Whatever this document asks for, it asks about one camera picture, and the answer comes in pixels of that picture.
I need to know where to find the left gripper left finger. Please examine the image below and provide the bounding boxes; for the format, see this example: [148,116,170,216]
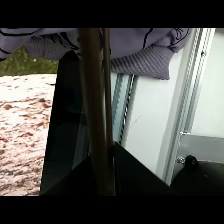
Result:
[39,155,98,197]

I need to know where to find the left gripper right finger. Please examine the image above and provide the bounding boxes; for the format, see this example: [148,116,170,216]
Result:
[113,141,177,197]

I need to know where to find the silver frame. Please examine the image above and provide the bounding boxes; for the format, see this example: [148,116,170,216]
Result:
[111,27,224,186]

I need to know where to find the pale grey printed long-sleeved shirt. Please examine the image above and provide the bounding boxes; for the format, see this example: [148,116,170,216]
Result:
[0,27,193,81]

